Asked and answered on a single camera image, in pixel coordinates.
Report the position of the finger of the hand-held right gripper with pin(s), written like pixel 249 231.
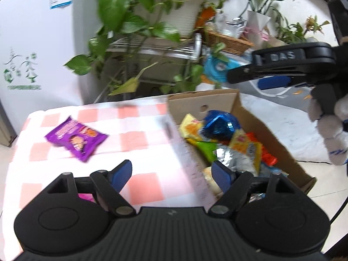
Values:
pixel 242 73
pixel 273 82

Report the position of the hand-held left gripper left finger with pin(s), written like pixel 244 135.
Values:
pixel 122 172

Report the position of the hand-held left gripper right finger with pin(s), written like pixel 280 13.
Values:
pixel 221 176

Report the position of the light blue silver snack packet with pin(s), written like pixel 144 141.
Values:
pixel 233 160

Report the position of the green snack packet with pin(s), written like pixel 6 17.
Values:
pixel 208 149

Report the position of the cardboard box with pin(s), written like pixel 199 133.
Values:
pixel 217 98

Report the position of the large yellow snack packet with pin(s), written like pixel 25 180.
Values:
pixel 242 144

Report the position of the magenta snack packet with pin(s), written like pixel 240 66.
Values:
pixel 85 197

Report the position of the orange-red snack packet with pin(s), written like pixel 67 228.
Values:
pixel 267 157

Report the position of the blue foil snack packet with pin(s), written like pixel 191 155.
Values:
pixel 220 125

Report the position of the purple snack packet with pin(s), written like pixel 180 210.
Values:
pixel 76 138

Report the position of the small yellow snack packet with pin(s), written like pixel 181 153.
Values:
pixel 190 126

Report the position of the person's right hand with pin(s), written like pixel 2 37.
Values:
pixel 330 125

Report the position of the light blue package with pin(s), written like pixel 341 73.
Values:
pixel 217 69

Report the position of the reddish leafy plant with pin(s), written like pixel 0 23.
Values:
pixel 296 31

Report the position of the pink checked tablecloth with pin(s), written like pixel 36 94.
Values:
pixel 141 146

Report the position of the wicker basket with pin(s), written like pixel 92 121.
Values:
pixel 231 42

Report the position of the silver foil bag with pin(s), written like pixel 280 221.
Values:
pixel 233 24

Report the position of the plant in white paper wrap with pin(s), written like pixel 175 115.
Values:
pixel 258 23

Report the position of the orange packet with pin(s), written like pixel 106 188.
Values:
pixel 205 17

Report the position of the white plant pot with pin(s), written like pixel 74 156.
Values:
pixel 176 13

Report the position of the green pothos plant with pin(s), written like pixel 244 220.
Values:
pixel 111 8

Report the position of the white refrigerator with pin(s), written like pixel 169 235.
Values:
pixel 32 32

